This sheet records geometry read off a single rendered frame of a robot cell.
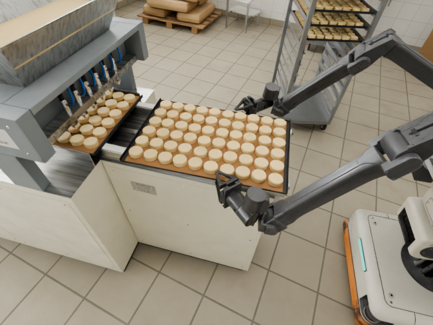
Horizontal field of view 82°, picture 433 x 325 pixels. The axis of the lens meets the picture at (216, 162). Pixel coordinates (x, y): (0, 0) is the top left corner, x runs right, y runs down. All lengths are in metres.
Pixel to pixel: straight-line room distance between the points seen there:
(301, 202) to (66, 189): 0.79
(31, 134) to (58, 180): 0.30
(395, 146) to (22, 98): 0.93
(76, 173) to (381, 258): 1.53
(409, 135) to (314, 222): 1.37
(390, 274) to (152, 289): 1.29
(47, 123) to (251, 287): 1.33
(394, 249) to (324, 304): 0.49
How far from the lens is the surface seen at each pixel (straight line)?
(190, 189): 0.99
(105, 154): 1.07
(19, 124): 0.80
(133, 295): 1.68
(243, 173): 0.87
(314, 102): 2.77
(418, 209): 1.40
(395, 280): 1.66
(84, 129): 1.12
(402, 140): 0.68
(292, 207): 0.74
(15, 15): 1.18
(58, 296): 1.83
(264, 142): 0.99
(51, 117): 1.00
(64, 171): 1.11
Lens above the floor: 1.58
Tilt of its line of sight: 48 degrees down
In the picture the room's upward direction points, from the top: 3 degrees clockwise
